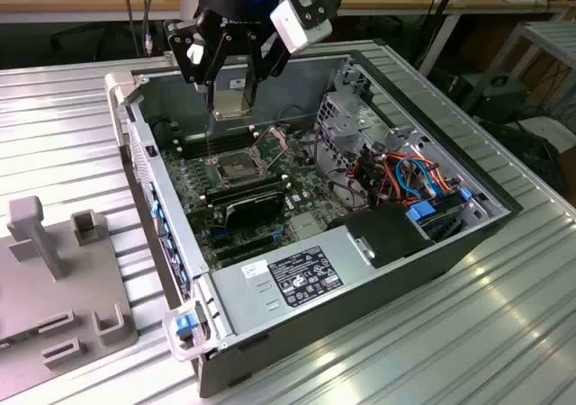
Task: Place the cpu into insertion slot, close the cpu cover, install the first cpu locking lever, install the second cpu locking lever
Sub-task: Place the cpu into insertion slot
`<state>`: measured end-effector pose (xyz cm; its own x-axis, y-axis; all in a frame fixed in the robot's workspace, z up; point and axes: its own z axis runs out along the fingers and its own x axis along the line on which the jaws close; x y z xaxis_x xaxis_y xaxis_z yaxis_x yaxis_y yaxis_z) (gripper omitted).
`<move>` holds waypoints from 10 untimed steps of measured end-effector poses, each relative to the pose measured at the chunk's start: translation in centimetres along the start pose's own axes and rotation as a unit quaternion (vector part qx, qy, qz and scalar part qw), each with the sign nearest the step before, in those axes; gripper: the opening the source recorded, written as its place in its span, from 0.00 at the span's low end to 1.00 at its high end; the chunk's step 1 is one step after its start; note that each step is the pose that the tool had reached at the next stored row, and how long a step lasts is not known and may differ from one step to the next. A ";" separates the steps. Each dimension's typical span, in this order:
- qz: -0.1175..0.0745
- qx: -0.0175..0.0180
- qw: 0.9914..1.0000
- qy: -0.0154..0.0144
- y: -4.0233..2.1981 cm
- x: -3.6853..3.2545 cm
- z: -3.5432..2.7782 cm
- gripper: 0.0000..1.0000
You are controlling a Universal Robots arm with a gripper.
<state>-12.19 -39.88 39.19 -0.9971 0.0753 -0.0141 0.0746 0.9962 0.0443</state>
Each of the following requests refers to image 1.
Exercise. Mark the silver CPU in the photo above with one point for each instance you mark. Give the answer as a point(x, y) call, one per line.
point(229, 101)

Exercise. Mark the grey open PC case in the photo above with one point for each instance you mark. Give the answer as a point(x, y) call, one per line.
point(360, 297)

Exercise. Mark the green motherboard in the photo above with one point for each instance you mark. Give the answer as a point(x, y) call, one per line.
point(306, 184)

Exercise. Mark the blue case latch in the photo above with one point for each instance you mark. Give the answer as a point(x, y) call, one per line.
point(186, 324)

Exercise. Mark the black RAM slot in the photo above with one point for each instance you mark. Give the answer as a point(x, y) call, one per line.
point(225, 136)
point(202, 148)

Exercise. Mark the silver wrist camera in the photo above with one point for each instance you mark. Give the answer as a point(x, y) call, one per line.
point(292, 27)

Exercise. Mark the black RAM stick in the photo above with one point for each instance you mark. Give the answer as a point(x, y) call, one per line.
point(243, 191)

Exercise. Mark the blue disk carrier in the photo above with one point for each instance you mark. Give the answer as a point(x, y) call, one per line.
point(425, 209)

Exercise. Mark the black expansion slot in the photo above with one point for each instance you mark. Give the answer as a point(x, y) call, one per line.
point(245, 243)
point(249, 253)

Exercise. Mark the black graphics card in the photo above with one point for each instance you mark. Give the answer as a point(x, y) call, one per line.
point(256, 209)

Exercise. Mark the silver power supply unit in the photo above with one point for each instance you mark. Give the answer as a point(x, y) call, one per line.
point(252, 297)

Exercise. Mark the black plastic shroud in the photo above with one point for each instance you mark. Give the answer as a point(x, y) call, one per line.
point(387, 234)

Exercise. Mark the grey metal slat table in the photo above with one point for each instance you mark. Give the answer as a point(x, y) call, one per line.
point(553, 33)

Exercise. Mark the grey parts rack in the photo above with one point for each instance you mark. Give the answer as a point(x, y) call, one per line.
point(27, 297)

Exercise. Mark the CPU socket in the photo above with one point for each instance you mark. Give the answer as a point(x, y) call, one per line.
point(234, 168)

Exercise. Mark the silver chipset heatsink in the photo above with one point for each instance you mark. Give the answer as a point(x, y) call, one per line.
point(306, 227)

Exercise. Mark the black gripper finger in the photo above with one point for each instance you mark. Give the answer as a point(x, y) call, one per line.
point(258, 58)
point(184, 49)

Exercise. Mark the black bag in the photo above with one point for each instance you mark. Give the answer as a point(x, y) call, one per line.
point(531, 153)

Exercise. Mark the silver metal drive cage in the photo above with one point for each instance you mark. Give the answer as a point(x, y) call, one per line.
point(342, 126)

